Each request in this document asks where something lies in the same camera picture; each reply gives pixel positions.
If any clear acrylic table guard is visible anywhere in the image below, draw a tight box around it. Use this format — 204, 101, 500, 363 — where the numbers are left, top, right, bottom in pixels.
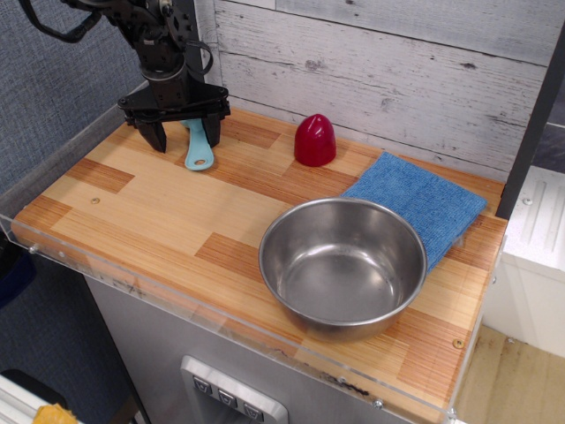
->
0, 65, 509, 424

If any grey metal cabinet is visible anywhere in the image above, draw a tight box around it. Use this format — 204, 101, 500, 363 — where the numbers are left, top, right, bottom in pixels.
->
87, 278, 402, 423

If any white ribbed appliance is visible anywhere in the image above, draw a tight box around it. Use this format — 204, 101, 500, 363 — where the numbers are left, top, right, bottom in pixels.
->
483, 166, 564, 357

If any silver button panel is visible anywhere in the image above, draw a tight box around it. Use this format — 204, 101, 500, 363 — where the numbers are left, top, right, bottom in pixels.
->
180, 355, 289, 423

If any stainless steel bowl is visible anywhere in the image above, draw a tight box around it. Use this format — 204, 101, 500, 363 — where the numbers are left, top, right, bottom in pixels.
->
259, 197, 428, 341

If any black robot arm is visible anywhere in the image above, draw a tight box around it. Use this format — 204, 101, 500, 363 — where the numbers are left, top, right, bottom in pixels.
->
67, 1, 230, 153

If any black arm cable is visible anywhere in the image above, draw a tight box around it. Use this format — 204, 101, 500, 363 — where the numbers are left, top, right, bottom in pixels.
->
17, 0, 105, 44

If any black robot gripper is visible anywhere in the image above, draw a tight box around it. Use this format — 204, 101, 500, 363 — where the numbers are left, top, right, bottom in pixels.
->
117, 72, 230, 153

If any light blue dish brush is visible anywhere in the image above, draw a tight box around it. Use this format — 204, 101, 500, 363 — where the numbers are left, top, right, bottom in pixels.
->
180, 119, 215, 171

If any dark grey right post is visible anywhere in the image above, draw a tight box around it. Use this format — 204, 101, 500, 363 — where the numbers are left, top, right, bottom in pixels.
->
495, 27, 564, 220

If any dark grey vertical post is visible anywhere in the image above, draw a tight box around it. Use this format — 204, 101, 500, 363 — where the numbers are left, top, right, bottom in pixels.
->
174, 0, 210, 82

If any red egg-shaped plastic object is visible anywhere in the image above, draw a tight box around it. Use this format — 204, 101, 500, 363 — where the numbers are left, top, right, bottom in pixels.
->
294, 114, 336, 167

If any yellow and black object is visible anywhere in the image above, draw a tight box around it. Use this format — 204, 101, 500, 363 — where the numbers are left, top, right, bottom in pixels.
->
32, 404, 79, 424

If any blue microfiber cloth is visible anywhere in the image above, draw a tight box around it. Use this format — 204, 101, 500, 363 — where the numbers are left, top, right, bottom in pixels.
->
343, 153, 487, 271

